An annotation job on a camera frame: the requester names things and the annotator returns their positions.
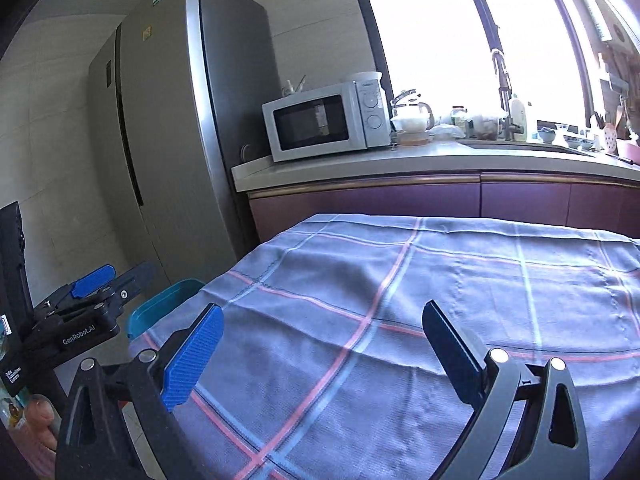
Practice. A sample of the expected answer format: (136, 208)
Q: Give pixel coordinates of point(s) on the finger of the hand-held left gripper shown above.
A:
(92, 280)
(137, 280)

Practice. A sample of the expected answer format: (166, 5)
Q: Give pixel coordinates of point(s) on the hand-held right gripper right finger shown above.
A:
(450, 355)

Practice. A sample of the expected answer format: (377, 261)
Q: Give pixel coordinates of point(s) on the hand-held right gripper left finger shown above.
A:
(192, 355)

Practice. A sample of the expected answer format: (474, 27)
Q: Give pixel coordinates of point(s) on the teal plastic bin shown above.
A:
(160, 305)

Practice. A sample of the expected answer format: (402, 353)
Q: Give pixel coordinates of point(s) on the person's left hand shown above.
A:
(42, 420)

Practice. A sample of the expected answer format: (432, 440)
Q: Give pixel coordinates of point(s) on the blue plaid tablecloth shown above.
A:
(375, 360)

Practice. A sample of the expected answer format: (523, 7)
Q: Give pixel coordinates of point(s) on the grey refrigerator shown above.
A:
(165, 135)

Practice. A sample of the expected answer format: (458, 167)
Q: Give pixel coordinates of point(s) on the kitchen counter with purple cabinets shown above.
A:
(375, 205)

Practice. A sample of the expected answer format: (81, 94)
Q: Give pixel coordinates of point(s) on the steel sink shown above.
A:
(525, 147)

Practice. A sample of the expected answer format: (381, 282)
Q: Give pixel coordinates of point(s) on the white plastic bag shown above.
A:
(445, 131)

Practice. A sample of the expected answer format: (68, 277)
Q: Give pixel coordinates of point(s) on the white microwave oven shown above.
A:
(305, 122)

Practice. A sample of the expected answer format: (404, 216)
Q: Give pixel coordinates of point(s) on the clear bag with food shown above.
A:
(482, 125)

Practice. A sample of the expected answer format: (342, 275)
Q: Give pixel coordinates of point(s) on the glass jar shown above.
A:
(458, 122)

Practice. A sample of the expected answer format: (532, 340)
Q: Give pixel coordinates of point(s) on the glass kettle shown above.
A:
(412, 120)

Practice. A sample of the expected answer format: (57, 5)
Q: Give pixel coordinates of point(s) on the small purple bowl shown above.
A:
(546, 136)

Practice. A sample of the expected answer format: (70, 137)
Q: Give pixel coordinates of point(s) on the small white bottle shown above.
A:
(290, 89)

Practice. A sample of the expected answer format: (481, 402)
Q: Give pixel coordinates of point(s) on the white soap bottle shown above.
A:
(518, 120)

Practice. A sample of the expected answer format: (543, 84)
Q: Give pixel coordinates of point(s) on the blue patterned bowl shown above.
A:
(575, 140)

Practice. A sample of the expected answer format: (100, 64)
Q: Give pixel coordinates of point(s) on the white dotted utensil holder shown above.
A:
(609, 140)

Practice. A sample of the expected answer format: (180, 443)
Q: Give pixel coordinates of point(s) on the pink basin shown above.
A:
(629, 147)

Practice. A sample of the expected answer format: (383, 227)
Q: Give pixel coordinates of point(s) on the metal faucet with rag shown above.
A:
(502, 80)

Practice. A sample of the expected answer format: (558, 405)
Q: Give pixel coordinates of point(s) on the white plastic tub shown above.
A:
(365, 78)

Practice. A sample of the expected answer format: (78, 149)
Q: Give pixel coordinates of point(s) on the kitchen window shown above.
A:
(430, 35)

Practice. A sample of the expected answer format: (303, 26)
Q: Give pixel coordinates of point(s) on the grey wall rack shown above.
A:
(619, 85)

